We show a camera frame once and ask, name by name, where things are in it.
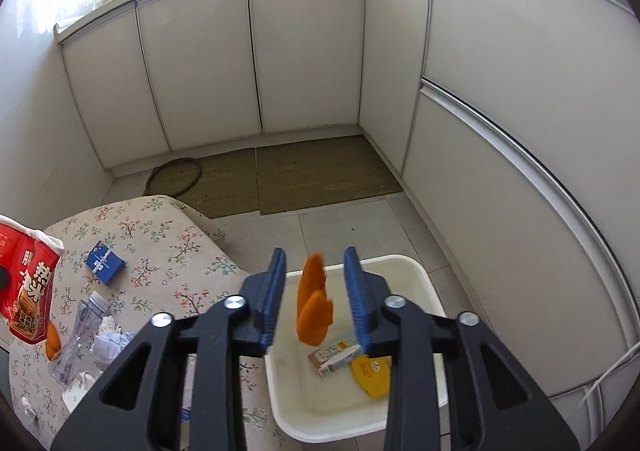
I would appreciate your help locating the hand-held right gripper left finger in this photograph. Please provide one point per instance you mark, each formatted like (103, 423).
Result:
(272, 303)

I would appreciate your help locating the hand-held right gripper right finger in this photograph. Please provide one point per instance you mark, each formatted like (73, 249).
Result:
(357, 303)

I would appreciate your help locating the orange peel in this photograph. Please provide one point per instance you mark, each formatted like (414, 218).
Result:
(52, 345)
(311, 306)

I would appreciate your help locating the white plastic tub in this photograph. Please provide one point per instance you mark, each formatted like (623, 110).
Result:
(320, 401)

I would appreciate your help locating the white tissue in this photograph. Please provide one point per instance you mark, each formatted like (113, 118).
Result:
(112, 346)

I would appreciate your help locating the red snack bag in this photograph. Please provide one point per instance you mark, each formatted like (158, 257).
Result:
(27, 291)

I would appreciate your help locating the small grey carton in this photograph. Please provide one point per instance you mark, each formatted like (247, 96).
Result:
(332, 357)

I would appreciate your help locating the yellow packet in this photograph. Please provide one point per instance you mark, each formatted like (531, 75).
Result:
(372, 376)

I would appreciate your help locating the floral tablecloth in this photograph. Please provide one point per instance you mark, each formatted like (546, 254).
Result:
(165, 251)

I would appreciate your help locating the brown woven floor mat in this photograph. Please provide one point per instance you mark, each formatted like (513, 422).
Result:
(320, 171)
(220, 181)

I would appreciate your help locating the dark thin hoop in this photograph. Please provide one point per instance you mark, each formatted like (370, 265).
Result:
(175, 177)

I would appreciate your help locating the small blue box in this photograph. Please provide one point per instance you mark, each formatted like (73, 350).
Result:
(103, 263)

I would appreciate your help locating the crushed clear plastic bottle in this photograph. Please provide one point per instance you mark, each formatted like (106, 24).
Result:
(80, 336)

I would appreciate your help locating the white kitchen cabinets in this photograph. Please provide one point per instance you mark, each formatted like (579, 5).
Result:
(310, 56)

